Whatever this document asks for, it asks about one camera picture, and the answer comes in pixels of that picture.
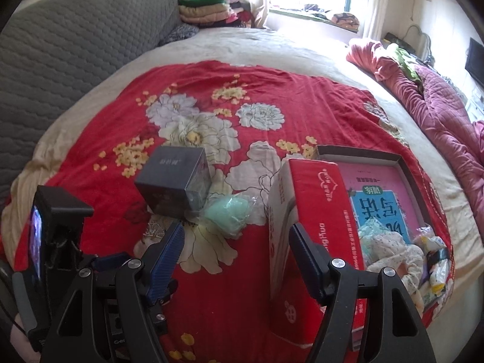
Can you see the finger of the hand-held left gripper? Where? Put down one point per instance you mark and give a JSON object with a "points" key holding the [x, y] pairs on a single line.
{"points": [[109, 261]]}

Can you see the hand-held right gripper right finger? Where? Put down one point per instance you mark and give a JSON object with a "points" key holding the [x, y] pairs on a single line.
{"points": [[306, 268]]}

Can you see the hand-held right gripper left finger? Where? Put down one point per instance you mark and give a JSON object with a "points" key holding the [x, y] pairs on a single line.
{"points": [[166, 261]]}

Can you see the red cardboard box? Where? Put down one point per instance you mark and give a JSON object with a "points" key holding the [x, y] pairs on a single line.
{"points": [[321, 204]]}

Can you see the teal floral tissue pack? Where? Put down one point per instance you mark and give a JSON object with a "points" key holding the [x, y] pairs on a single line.
{"points": [[372, 230]]}

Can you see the white floral cloth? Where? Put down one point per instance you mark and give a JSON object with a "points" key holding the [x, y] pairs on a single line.
{"points": [[393, 257]]}

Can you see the plush doll with pink dress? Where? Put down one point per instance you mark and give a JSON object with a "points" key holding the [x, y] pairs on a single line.
{"points": [[418, 298]]}

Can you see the yellow white snack packet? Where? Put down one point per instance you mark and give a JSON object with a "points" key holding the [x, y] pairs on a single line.
{"points": [[438, 276]]}

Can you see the dark blue box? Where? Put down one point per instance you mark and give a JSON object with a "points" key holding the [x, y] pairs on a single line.
{"points": [[170, 185]]}

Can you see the mint green item in bag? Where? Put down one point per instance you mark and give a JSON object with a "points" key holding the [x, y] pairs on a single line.
{"points": [[227, 213]]}

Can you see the pink book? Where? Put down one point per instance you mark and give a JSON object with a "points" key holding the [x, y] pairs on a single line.
{"points": [[378, 181]]}

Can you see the red floral blanket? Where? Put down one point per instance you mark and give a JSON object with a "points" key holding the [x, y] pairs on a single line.
{"points": [[113, 121]]}

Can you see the grey quilted headboard cover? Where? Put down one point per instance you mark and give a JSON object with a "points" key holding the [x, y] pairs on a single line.
{"points": [[75, 45]]}

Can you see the pink quilt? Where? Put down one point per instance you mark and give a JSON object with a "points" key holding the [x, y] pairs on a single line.
{"points": [[442, 113]]}

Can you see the dark patterned pillow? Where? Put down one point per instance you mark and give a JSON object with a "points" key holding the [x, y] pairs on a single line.
{"points": [[179, 34]]}

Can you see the green cloth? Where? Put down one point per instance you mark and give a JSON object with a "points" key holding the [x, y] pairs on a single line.
{"points": [[404, 62]]}

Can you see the white cabinet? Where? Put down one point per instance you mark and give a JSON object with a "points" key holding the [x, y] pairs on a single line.
{"points": [[476, 107]]}

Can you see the black case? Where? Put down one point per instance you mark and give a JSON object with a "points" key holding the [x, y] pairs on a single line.
{"points": [[393, 39]]}

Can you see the dark floral cloth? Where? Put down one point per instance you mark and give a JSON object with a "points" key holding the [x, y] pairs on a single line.
{"points": [[340, 19]]}

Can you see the stack of folded blankets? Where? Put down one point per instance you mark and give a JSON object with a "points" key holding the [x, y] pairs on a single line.
{"points": [[204, 11]]}

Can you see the black television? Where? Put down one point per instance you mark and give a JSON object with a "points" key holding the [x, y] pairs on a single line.
{"points": [[475, 62]]}

